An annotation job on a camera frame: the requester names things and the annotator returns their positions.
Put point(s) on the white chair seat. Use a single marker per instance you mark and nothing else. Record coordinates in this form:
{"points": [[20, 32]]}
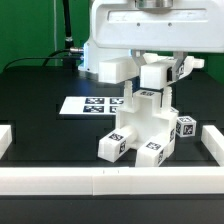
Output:
{"points": [[150, 114]]}

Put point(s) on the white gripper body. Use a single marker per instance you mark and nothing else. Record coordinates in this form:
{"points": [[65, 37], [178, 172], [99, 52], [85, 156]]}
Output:
{"points": [[189, 25]]}

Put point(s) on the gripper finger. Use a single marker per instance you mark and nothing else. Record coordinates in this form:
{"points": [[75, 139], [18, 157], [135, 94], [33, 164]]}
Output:
{"points": [[178, 67], [138, 57]]}

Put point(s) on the white chair back frame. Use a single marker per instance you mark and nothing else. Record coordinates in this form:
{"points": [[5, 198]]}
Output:
{"points": [[155, 74]]}

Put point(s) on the white marker cube front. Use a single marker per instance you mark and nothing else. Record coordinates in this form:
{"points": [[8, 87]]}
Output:
{"points": [[185, 126]]}

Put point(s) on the white right wall rail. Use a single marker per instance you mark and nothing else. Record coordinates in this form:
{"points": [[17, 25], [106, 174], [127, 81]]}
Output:
{"points": [[213, 140]]}

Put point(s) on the white marker base plate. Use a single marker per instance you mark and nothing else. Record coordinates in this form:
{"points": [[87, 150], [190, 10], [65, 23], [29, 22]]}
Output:
{"points": [[90, 105]]}

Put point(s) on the white front wall rail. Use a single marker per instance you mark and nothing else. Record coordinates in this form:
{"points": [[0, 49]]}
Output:
{"points": [[111, 181]]}

